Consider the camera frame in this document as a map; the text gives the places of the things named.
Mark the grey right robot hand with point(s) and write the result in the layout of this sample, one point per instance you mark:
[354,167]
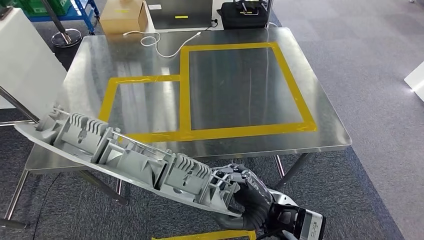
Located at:
[253,202]

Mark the grey plastic wheel hubcap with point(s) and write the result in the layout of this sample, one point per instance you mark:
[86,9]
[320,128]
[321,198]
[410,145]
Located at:
[132,162]

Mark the stainless steel workbench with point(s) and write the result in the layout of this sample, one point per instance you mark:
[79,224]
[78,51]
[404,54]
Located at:
[314,86]

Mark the blue steel shelf rack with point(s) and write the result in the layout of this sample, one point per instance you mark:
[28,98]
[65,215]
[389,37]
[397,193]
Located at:
[89,13]

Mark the yellow floor tape square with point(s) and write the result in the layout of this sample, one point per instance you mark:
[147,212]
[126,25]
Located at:
[205,236]

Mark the black carry bag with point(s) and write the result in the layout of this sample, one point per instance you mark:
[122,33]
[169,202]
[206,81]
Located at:
[242,18]

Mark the chrome stanchion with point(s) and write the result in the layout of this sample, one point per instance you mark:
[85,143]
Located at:
[269,13]

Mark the white display plinth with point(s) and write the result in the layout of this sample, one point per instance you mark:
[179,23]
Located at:
[417,81]

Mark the grey laptop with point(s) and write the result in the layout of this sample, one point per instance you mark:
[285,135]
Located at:
[179,11]

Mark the brown cardboard box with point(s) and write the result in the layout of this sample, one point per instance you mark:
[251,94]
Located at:
[121,20]

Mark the black barrier stanchion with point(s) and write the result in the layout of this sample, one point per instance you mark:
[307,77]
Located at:
[66,36]

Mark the steel side table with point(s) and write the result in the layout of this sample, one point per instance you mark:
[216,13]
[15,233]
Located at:
[20,111]

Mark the white panel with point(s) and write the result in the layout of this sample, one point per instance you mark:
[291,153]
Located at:
[26,59]

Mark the green plastic crate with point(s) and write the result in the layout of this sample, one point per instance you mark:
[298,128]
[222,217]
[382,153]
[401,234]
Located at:
[36,6]

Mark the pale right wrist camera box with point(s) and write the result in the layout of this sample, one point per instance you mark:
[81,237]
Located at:
[313,225]

